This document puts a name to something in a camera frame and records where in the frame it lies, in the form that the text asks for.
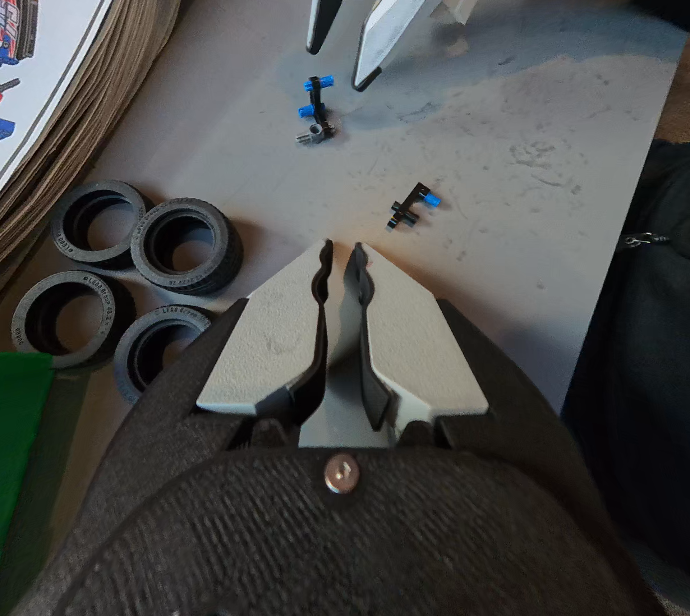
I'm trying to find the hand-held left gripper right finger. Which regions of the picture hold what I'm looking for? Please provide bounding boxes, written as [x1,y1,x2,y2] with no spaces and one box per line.
[343,242,489,431]

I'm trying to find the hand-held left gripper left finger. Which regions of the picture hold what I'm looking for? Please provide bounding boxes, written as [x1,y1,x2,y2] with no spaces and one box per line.
[197,239,334,425]

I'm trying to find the black beam two blue pins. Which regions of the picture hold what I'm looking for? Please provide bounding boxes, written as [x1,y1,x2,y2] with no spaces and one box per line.
[298,75,337,129]

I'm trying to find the black angled beam blue pin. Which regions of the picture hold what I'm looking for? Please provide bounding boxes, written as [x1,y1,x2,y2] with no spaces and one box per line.
[386,183,442,231]

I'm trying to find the grey axle connector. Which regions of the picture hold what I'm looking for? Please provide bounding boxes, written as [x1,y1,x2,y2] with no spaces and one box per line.
[295,121,337,145]

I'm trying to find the black rubber toy tyre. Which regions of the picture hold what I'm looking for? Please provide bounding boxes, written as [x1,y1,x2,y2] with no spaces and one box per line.
[12,271,135,370]
[113,305,217,406]
[131,197,243,297]
[50,180,154,269]

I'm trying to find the green plastic bin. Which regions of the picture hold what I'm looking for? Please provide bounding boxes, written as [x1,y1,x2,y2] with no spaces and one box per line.
[0,352,56,547]

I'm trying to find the open instruction book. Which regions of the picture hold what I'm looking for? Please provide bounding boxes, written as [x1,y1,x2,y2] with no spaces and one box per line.
[0,0,219,277]

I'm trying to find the black strap with toggle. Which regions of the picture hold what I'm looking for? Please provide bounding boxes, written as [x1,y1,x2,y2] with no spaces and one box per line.
[622,230,672,249]

